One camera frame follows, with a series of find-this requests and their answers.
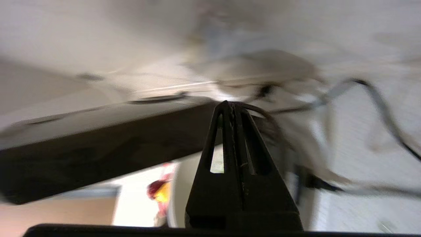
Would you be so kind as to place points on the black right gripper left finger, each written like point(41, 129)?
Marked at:
point(213, 197)

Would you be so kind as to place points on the white inner pot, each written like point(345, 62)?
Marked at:
point(179, 194)

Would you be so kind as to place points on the black rice cooker lid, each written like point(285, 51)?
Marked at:
point(98, 148)

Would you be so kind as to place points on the pink plate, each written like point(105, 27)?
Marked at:
point(162, 197)

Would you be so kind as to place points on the dark red apple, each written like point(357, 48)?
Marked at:
point(154, 189)

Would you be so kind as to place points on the yellow pear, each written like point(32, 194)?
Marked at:
point(163, 194)

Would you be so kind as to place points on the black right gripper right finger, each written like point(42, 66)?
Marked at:
point(269, 200)

